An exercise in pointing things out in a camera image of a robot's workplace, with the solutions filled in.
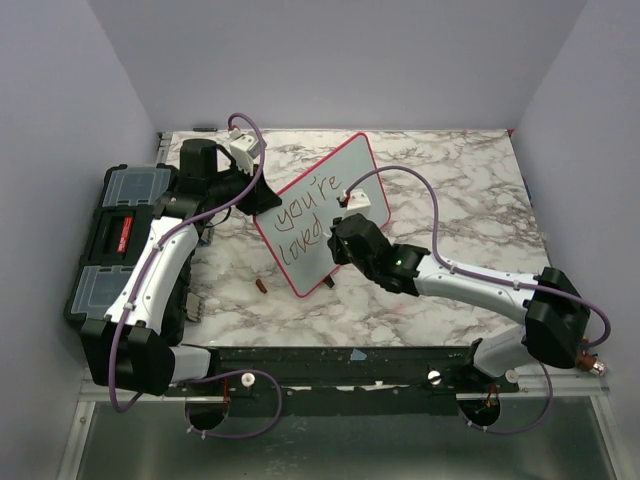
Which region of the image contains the black plastic toolbox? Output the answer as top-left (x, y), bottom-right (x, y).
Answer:
top-left (64, 164), bottom-right (196, 331)

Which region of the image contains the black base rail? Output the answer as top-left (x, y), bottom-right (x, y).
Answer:
top-left (159, 344), bottom-right (521, 419)

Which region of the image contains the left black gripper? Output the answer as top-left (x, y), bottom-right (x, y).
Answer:
top-left (208, 159), bottom-right (282, 216)

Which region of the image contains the copper cable connector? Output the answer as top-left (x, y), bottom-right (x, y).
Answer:
top-left (575, 338), bottom-right (607, 377)

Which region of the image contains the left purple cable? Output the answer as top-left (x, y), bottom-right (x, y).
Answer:
top-left (108, 113), bottom-right (284, 441)

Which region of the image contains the pink framed whiteboard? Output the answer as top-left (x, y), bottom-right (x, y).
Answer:
top-left (254, 132), bottom-right (377, 298)

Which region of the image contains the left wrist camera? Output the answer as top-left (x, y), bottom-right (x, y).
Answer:
top-left (229, 129), bottom-right (262, 176)

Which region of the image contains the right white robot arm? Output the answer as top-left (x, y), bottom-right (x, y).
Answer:
top-left (327, 214), bottom-right (590, 392)

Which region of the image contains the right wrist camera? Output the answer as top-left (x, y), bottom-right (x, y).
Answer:
top-left (337, 188), bottom-right (371, 219)

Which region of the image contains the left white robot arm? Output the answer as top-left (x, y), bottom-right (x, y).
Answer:
top-left (64, 130), bottom-right (281, 395)

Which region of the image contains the brown marker cap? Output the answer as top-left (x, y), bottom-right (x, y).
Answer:
top-left (255, 279), bottom-right (268, 294)

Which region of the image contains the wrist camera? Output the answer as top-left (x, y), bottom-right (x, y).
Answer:
top-left (229, 129), bottom-right (262, 176)
top-left (337, 188), bottom-right (371, 219)

